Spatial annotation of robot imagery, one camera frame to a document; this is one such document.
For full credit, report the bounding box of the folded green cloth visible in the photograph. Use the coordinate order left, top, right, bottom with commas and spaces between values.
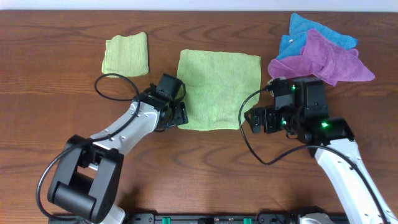
101, 32, 149, 77

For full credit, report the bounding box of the green microfiber cloth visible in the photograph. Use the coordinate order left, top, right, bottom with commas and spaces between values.
177, 49, 262, 131

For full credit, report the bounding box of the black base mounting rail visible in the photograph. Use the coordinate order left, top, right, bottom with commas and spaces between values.
48, 212, 351, 224

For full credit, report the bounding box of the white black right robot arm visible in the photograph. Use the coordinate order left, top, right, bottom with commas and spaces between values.
238, 78, 397, 223

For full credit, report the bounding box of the purple microfiber cloth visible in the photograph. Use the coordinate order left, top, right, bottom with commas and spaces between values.
268, 29, 375, 86

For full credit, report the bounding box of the blue microfiber cloth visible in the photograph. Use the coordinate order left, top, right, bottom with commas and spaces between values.
276, 13, 358, 60

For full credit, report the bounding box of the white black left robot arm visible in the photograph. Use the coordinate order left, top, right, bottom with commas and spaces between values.
43, 73, 188, 223

